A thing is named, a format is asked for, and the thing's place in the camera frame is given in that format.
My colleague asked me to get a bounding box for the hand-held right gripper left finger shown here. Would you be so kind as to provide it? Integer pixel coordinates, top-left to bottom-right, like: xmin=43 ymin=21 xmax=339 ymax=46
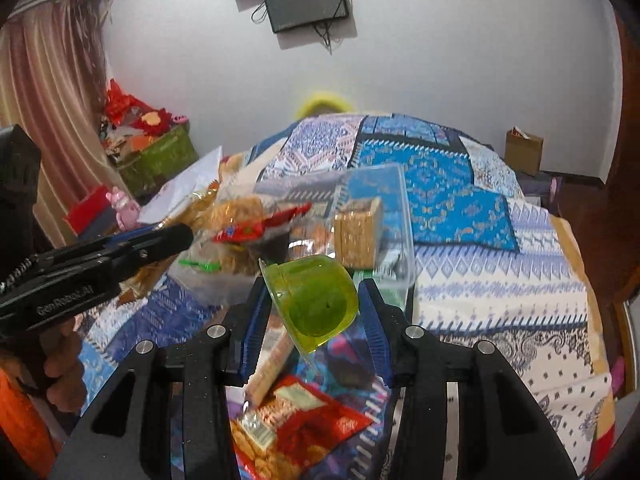
xmin=47 ymin=275 xmax=268 ymax=480

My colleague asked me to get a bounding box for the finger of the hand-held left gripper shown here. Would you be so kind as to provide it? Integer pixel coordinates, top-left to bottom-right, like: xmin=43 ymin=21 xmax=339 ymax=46
xmin=102 ymin=227 xmax=163 ymax=248
xmin=55 ymin=224 xmax=194 ymax=280

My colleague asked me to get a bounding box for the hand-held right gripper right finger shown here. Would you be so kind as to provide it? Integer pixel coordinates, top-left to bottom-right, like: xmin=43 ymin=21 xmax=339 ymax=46
xmin=357 ymin=277 xmax=581 ymax=480

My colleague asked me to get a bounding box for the green jelly cup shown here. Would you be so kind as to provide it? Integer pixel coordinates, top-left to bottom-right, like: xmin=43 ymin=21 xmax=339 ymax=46
xmin=259 ymin=255 xmax=360 ymax=353

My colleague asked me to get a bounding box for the clear biscuit bag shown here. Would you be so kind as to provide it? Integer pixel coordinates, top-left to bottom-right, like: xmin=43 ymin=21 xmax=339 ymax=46
xmin=200 ymin=240 xmax=266 ymax=281

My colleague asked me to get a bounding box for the clear round cookie bag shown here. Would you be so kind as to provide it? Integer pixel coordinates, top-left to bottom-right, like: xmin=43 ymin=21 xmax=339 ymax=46
xmin=200 ymin=192 xmax=271 ymax=233

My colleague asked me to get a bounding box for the red snack packet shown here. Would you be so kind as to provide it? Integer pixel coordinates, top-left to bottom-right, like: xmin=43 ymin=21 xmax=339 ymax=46
xmin=212 ymin=204 xmax=312 ymax=243

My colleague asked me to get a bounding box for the clear plastic storage box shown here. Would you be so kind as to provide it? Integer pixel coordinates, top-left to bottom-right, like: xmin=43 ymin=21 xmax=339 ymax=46
xmin=170 ymin=162 xmax=416 ymax=306

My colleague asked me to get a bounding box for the person's left hand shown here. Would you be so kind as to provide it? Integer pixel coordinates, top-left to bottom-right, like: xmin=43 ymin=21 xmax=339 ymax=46
xmin=44 ymin=317 xmax=87 ymax=413

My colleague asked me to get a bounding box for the pink plush toy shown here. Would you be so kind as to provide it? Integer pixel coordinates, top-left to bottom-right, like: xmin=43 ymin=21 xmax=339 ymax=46
xmin=106 ymin=186 xmax=141 ymax=226

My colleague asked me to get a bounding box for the beige biscuit stick packet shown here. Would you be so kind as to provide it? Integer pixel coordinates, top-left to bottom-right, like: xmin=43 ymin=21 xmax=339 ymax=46
xmin=244 ymin=332 xmax=295 ymax=405

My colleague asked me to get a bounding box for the red flat box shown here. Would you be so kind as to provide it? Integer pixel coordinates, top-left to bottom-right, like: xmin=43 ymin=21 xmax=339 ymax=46
xmin=63 ymin=187 xmax=118 ymax=233

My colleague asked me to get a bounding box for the white plastic bag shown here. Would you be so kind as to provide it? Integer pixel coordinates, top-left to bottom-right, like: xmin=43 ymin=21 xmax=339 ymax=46
xmin=137 ymin=146 xmax=223 ymax=223

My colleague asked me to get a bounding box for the green storage basket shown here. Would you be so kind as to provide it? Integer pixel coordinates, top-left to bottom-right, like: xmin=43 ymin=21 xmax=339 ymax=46
xmin=117 ymin=125 xmax=197 ymax=193

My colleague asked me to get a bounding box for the red peanut snack bag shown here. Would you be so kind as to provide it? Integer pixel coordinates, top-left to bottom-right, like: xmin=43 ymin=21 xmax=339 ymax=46
xmin=230 ymin=375 xmax=373 ymax=480

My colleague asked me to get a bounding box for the pile of red oddments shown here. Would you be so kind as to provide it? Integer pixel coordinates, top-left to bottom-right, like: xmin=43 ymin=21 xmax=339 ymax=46
xmin=100 ymin=79 xmax=190 ymax=161

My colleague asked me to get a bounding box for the orange cloth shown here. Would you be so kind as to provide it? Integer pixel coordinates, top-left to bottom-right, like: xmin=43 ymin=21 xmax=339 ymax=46
xmin=0 ymin=360 xmax=57 ymax=478

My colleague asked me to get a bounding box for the striped brown curtain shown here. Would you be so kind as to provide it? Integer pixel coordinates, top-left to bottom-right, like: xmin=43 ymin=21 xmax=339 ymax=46
xmin=0 ymin=0 xmax=108 ymax=246

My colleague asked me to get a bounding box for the grey floor mat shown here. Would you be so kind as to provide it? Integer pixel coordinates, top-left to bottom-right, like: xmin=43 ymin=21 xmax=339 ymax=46
xmin=515 ymin=170 xmax=556 ymax=201

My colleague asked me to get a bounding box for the brown cardboard box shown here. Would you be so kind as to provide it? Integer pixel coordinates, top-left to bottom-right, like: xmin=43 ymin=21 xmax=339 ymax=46
xmin=504 ymin=127 xmax=544 ymax=176

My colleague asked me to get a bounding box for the small black monitor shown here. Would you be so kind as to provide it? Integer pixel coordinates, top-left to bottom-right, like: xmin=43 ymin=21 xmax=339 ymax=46
xmin=262 ymin=0 xmax=350 ymax=34

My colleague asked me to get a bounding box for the yellow foam ring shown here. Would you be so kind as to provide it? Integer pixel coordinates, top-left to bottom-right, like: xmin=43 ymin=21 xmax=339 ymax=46
xmin=295 ymin=91 xmax=351 ymax=118

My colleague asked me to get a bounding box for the white curtain rail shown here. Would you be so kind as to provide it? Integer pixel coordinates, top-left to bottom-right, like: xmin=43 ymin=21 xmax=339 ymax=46
xmin=10 ymin=0 xmax=76 ymax=18

